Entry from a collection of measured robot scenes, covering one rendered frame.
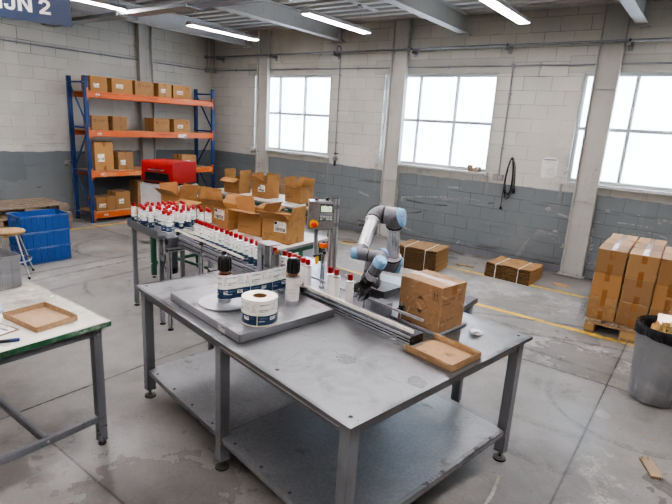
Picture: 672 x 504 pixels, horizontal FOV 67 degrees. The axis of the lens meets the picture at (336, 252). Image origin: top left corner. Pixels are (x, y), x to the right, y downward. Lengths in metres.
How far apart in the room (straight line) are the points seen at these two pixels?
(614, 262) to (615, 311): 0.51
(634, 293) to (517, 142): 3.34
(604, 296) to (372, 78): 5.57
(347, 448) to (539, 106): 6.77
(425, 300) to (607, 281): 3.21
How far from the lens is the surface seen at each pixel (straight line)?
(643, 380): 4.67
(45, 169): 10.44
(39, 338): 3.07
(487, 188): 8.46
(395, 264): 3.47
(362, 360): 2.59
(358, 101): 9.62
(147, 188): 8.84
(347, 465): 2.22
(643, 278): 5.84
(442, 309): 2.92
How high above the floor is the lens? 1.97
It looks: 14 degrees down
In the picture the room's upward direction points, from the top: 3 degrees clockwise
